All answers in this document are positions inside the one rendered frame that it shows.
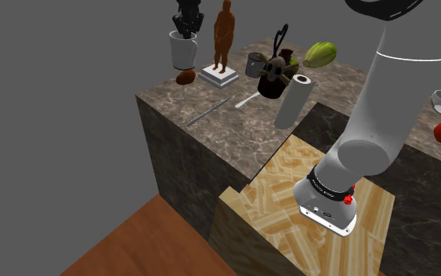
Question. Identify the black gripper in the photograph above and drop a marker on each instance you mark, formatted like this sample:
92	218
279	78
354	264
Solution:
189	7

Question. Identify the white mug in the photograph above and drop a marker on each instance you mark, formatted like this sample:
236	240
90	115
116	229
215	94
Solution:
183	51

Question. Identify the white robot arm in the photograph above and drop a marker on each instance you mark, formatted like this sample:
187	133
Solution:
376	114

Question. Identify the brown figure on white base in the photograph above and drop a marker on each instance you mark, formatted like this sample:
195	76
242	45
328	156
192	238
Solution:
224	34

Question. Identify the brown egg-shaped thing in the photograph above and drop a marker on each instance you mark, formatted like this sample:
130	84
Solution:
185	77

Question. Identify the grey metal cup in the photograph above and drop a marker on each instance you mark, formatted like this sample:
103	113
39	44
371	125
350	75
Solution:
253	65

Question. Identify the grey knife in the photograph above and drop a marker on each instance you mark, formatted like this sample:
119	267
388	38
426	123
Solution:
208	111

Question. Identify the white spoon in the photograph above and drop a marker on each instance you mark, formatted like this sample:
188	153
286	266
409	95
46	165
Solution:
246	101

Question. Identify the black jar with skull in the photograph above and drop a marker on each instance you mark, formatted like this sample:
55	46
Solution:
271	86

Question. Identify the white paper towel roll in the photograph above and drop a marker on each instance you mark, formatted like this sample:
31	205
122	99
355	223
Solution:
292	103

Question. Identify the green ribbed fruit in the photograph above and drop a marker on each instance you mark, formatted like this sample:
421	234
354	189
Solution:
321	54

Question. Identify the wood patterned robot stand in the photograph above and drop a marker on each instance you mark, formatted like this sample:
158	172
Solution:
281	214

